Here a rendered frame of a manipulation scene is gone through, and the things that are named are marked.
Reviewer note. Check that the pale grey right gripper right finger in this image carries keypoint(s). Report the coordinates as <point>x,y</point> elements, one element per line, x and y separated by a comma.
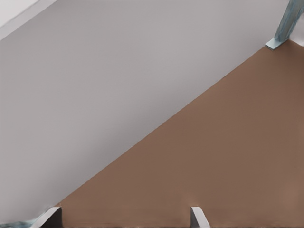
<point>197,217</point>

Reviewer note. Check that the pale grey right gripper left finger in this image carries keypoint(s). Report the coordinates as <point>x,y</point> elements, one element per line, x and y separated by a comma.
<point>52,217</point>

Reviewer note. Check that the silver frame post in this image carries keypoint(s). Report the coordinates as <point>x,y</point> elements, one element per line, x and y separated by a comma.
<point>284,23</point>

